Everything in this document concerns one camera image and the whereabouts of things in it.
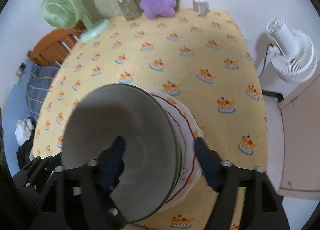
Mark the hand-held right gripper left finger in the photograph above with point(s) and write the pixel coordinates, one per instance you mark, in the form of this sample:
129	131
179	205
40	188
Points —
112	165

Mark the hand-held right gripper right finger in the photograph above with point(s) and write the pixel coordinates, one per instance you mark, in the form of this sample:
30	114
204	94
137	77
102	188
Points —
207	167

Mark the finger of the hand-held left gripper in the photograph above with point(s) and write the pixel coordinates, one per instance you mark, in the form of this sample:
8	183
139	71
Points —
48	163

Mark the scalloped plate with yellow flowers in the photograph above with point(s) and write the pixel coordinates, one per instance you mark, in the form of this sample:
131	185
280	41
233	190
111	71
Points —
200	132

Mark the white plate with red rim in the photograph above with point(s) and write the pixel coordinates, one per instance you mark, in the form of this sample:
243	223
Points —
186	129

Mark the dark clothing pile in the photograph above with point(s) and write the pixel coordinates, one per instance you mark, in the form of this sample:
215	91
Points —
25	153

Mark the crumpled white cloth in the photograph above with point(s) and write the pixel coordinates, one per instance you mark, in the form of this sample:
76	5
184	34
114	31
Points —
23	129

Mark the grey plaid pillow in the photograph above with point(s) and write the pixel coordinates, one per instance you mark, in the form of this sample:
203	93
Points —
40	87

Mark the beige wooden door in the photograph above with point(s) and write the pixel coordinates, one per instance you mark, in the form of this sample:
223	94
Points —
302	132

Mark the yellow printed tablecloth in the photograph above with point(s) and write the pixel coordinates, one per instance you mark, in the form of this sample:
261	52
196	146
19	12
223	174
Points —
175	69

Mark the wooden bed headboard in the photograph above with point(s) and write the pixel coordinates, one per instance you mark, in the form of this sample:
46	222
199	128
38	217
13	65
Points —
47	44

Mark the white standing fan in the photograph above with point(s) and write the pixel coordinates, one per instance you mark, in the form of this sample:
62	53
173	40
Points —
295	62

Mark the green desk fan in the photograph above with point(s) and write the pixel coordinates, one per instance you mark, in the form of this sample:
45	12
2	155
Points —
60	12

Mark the glass jar with dark lid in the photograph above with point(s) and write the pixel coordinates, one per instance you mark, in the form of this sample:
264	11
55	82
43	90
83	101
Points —
128	7

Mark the small white swab container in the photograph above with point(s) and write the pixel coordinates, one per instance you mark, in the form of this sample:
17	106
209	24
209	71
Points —
200	5

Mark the wall socket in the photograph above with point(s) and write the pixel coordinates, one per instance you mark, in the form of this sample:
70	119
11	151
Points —
21	69

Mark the black metal bracket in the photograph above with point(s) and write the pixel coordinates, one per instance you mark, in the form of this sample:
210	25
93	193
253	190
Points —
272	93

